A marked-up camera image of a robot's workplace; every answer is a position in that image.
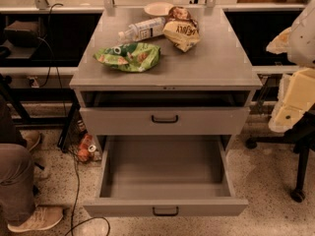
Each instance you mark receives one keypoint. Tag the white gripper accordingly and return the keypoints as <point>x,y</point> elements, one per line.
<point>302,39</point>

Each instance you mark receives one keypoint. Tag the green rice chip bag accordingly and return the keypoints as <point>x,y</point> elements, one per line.
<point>136,57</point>

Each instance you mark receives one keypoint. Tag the brown snack bag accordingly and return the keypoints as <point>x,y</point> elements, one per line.
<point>179,14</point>

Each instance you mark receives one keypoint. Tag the closed grey middle drawer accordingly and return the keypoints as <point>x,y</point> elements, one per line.
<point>164,121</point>

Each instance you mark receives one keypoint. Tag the grey drawer cabinet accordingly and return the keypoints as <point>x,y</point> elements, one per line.
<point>214,73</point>

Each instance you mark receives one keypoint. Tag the open grey bottom drawer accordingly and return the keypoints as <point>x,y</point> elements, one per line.
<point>164,176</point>

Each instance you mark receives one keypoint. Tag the black office chair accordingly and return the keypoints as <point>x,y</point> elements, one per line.
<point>302,137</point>

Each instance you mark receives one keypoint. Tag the white paper plate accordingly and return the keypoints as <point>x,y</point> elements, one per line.
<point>158,9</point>

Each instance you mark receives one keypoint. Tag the clear plastic water bottle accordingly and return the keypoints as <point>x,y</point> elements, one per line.
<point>143,30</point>

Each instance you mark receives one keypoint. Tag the beige sneaker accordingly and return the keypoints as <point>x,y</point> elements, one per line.
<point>32,139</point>
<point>43,218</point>

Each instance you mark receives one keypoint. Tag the black box on shelf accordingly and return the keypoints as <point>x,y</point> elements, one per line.
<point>23,34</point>

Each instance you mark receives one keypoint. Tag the person's leg in trousers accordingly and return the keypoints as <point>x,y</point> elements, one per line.
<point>16,171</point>

